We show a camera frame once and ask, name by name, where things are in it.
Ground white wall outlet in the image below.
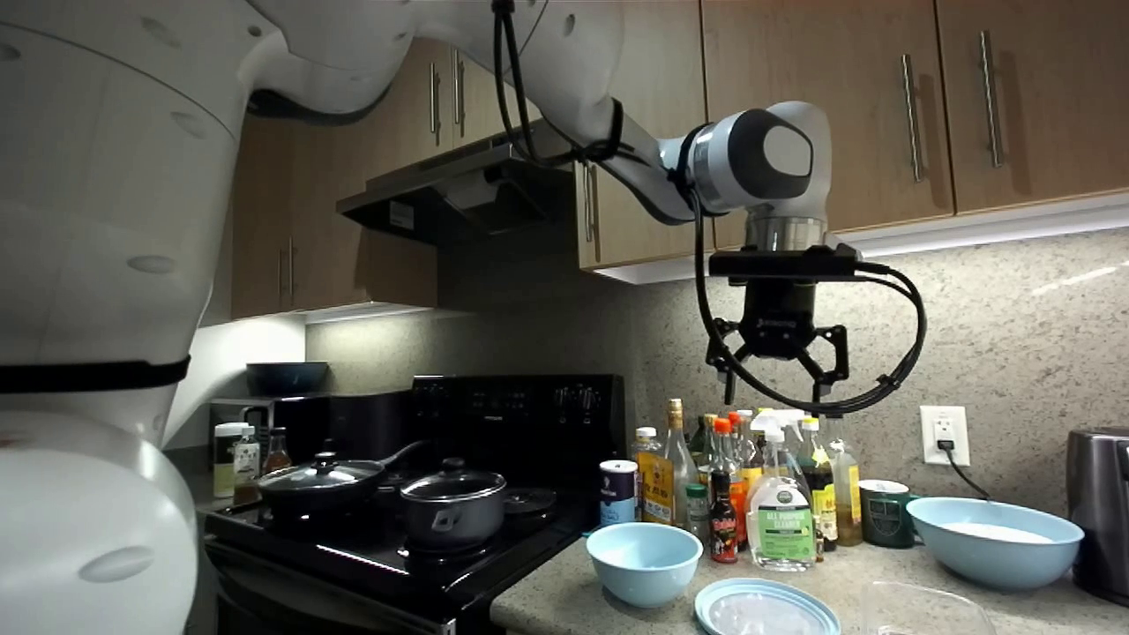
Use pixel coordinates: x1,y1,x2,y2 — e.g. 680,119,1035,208
917,402,975,468

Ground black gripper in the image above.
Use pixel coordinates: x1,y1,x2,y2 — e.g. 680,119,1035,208
702,277,853,386

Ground pale yellow liquid bottle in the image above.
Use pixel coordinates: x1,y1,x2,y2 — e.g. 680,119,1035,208
824,436,867,549

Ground metal cabinet bar handle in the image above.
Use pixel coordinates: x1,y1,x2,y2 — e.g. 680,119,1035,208
975,25,1009,169
453,57,468,141
427,61,443,149
898,48,929,178

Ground red hot sauce bottle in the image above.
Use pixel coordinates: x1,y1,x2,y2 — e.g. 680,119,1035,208
707,416,743,566

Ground round white plate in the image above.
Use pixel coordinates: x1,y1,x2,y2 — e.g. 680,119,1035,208
691,573,843,635

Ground dark blue salt canister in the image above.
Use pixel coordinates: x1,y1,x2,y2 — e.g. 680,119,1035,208
596,453,642,529

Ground black range hood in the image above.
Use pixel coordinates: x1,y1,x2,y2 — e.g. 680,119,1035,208
335,119,583,250

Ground under cabinet light strip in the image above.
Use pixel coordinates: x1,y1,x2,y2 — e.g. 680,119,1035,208
589,189,1129,288

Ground silver electric kettle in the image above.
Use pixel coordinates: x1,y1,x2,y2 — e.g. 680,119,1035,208
1065,425,1129,605

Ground orange capped bottle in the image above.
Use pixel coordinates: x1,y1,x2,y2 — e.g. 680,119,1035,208
728,404,766,545

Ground black plug cord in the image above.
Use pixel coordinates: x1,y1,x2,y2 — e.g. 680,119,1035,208
935,436,996,505

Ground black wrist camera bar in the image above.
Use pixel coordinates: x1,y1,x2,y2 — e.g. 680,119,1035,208
707,242,860,286

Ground white lidded container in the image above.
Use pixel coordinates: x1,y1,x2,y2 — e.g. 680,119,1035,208
208,420,265,505

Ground black electric stove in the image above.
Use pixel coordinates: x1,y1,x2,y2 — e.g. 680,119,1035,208
200,371,635,635

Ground black saucepan glass lid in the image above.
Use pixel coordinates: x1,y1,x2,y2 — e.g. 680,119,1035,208
395,453,510,555

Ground small light blue bowl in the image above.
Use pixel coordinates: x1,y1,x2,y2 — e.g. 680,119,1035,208
583,517,707,612

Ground black frying pan with lid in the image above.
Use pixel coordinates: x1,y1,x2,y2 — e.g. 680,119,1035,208
255,436,427,536

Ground dark sauce bottle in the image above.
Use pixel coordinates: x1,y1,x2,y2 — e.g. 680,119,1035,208
801,416,843,556

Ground wooden cabinets beside hood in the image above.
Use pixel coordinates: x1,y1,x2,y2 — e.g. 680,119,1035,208
227,32,546,322

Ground green round can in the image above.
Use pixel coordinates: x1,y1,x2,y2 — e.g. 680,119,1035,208
857,476,922,549

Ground clear bottle white cap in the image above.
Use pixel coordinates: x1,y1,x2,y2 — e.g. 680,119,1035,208
633,423,663,522

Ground yellow label oil bottle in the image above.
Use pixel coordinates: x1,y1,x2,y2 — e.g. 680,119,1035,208
638,393,697,529

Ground green label spray bottle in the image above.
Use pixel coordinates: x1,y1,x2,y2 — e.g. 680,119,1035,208
743,408,817,579

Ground small brown bottle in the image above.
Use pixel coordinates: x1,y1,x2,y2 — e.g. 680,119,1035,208
261,423,297,479

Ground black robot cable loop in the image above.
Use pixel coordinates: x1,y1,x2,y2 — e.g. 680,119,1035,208
687,208,930,423

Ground large light blue bowl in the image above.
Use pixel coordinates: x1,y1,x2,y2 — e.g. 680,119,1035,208
904,493,1087,597

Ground wooden upper cabinets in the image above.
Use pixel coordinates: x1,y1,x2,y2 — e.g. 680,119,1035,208
570,0,1129,286

